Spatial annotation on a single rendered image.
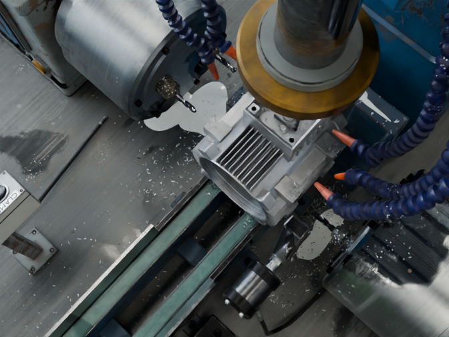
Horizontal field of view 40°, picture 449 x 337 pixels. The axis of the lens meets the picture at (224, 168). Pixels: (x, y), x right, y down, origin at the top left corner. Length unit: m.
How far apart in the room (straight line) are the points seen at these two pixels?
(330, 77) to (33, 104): 0.80
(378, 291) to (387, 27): 0.40
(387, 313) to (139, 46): 0.55
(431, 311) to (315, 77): 0.38
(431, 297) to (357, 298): 0.11
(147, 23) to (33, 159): 0.47
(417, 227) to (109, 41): 0.55
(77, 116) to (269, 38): 0.68
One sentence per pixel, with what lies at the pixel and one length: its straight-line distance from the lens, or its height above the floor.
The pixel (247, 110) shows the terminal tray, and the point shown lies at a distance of 0.96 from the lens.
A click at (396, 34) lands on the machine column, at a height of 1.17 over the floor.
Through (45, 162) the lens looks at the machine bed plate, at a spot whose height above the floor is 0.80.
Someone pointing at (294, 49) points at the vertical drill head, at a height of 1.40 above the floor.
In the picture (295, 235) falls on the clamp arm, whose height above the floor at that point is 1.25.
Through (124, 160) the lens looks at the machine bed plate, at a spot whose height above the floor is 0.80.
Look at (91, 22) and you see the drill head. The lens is 1.06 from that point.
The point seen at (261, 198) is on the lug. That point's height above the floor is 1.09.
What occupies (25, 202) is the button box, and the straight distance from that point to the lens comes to 1.06.
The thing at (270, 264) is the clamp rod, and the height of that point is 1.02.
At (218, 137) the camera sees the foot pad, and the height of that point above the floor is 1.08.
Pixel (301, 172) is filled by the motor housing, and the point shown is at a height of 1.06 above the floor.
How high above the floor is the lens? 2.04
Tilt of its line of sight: 74 degrees down
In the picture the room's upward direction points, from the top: 2 degrees counter-clockwise
